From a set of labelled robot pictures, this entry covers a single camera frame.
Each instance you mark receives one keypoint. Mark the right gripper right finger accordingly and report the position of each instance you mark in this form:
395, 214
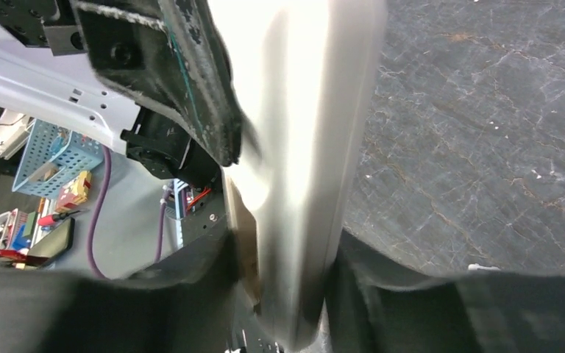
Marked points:
375, 304

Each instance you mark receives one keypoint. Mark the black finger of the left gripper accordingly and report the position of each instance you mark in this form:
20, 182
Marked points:
166, 56

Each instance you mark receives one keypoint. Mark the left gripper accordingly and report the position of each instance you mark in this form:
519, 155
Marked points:
48, 24

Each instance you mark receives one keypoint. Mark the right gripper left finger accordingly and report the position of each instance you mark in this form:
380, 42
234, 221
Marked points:
182, 304

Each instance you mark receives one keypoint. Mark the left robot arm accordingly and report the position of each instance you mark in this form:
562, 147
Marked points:
64, 90

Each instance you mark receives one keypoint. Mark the blue perforated basket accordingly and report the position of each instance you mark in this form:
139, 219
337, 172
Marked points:
52, 157

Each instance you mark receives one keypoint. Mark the red handled screwdriver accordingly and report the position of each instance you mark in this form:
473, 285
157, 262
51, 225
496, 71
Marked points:
52, 219

